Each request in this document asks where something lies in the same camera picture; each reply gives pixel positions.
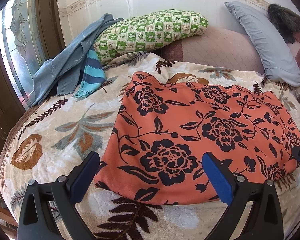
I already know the green checkered pillow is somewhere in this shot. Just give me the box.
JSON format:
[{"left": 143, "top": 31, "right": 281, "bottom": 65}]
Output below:
[{"left": 94, "top": 9, "right": 209, "bottom": 66}]

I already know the pink bolster cushion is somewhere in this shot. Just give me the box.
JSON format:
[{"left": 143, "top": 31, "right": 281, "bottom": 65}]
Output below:
[{"left": 155, "top": 27, "right": 264, "bottom": 74}]

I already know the dark furry cushion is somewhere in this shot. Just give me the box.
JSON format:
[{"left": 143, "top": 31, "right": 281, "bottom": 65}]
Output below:
[{"left": 267, "top": 4, "right": 300, "bottom": 43}]

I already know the grey-blue pillow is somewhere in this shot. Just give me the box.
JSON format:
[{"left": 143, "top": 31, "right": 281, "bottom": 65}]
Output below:
[{"left": 224, "top": 1, "right": 300, "bottom": 88}]

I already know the blue-grey cloth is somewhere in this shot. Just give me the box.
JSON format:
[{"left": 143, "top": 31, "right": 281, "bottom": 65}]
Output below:
[{"left": 31, "top": 14, "right": 123, "bottom": 107}]

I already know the teal striped garment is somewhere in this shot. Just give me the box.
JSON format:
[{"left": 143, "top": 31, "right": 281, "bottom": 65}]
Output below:
[{"left": 74, "top": 46, "right": 106, "bottom": 98}]

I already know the orange floral garment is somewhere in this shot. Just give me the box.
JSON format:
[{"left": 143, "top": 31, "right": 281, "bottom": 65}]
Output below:
[{"left": 94, "top": 72, "right": 300, "bottom": 205}]

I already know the wooden stained-glass door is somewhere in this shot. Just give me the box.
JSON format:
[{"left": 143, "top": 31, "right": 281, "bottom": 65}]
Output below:
[{"left": 0, "top": 0, "right": 65, "bottom": 153}]

